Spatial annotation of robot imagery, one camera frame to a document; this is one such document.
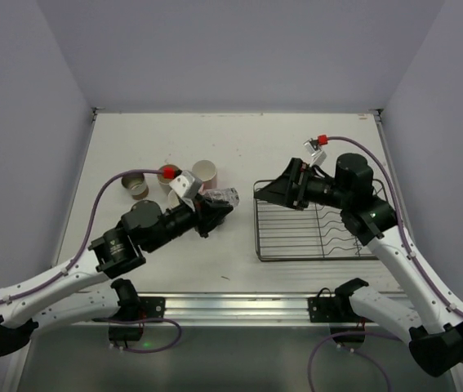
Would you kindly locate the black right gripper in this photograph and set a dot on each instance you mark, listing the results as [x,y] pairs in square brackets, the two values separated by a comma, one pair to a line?
[298,186]

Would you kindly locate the blue hexagonal mug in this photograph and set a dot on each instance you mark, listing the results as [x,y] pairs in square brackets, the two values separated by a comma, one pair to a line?
[173,199]

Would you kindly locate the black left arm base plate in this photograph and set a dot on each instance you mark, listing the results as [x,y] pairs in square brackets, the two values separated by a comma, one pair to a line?
[147,307]

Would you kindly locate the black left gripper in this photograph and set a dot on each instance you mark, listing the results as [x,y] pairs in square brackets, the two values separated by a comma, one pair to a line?
[201,216]

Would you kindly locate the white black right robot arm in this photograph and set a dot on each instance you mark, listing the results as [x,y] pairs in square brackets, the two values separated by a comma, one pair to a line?
[433,327]

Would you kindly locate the grey wire dish rack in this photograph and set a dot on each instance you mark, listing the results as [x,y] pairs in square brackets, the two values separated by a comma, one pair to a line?
[314,234]

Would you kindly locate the clear glass cup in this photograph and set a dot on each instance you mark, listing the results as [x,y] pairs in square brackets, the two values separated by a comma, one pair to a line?
[228,195]

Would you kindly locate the pink hexagonal mug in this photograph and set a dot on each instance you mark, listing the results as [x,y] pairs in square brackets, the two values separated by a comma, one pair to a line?
[206,171]

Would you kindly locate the aluminium front rail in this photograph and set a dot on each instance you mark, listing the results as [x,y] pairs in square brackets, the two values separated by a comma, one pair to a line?
[239,309]

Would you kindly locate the beige tall cup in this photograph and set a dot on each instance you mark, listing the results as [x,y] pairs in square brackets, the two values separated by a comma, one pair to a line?
[167,173]

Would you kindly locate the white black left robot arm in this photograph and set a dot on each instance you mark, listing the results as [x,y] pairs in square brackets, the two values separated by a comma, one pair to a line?
[90,286]

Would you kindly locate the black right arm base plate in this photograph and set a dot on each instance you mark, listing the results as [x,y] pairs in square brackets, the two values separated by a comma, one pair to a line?
[333,308]

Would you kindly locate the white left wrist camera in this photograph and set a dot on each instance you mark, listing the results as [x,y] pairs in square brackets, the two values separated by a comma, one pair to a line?
[187,186]

